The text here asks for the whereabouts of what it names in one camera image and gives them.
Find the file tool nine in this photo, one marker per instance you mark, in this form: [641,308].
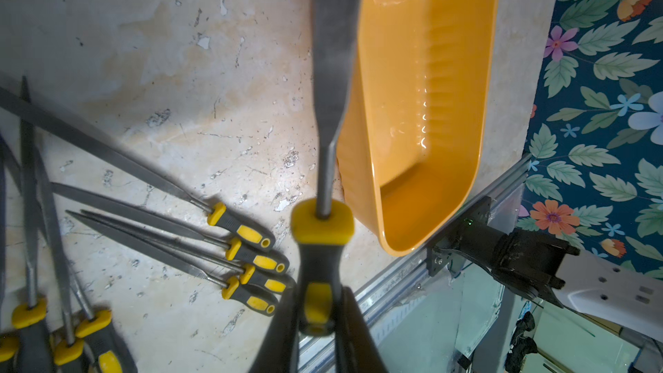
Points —
[231,289]

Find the file tool eight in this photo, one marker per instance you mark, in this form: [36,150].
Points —
[262,272]

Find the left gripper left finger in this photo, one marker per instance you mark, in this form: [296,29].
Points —
[279,351]

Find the yellow plastic storage box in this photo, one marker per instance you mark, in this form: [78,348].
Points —
[409,150]

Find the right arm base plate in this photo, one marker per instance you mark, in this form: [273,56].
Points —
[448,239]

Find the file tool one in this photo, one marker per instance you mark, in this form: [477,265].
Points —
[323,226]

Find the file tool four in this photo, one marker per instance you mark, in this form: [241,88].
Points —
[110,352]

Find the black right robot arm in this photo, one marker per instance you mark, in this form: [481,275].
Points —
[534,265]

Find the file tool seven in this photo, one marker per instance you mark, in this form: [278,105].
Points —
[171,223]

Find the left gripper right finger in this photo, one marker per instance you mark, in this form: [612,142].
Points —
[355,349]

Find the file tool three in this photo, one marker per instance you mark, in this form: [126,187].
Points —
[69,353]

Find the file tool five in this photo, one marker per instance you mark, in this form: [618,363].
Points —
[9,344]

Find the file tool two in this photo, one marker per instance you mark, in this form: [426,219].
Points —
[29,318]

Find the file tool six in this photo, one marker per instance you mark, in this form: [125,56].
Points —
[217,215]

